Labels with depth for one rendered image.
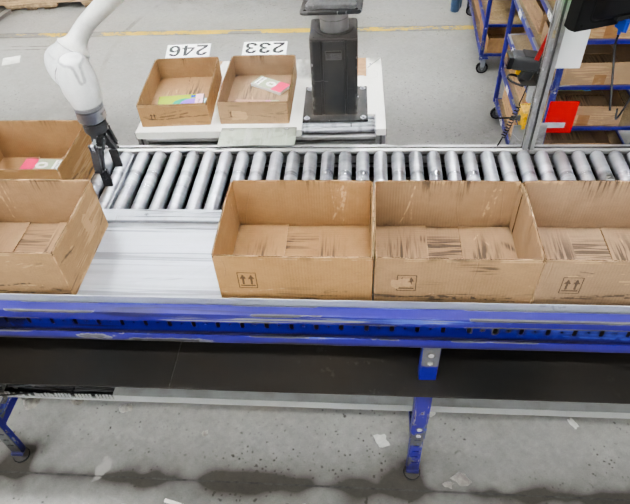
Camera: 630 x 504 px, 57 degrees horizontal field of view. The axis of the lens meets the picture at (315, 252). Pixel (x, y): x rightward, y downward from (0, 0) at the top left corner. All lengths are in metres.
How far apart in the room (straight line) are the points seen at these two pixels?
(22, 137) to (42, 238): 0.66
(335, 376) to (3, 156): 1.56
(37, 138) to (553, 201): 1.80
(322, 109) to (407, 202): 0.86
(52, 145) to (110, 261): 0.80
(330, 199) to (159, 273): 0.51
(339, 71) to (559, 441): 1.59
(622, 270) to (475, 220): 0.42
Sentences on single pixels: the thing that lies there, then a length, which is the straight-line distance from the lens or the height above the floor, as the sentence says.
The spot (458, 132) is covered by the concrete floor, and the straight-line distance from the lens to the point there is 3.69.
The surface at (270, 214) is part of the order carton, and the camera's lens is 1.69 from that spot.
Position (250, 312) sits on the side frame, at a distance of 1.47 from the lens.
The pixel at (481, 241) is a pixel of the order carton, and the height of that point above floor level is 0.89.
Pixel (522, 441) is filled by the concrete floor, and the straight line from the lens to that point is 2.37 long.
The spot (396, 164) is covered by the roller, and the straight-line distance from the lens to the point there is 2.15.
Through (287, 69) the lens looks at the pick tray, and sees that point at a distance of 2.70.
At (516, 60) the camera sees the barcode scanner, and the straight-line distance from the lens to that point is 2.14.
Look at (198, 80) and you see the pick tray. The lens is 2.74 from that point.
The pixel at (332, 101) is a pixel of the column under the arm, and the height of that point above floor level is 0.82.
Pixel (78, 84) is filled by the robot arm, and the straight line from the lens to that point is 1.90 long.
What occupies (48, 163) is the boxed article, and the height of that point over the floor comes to 0.77.
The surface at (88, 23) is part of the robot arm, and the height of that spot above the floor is 1.31.
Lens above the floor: 2.04
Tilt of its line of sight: 45 degrees down
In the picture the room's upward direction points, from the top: 4 degrees counter-clockwise
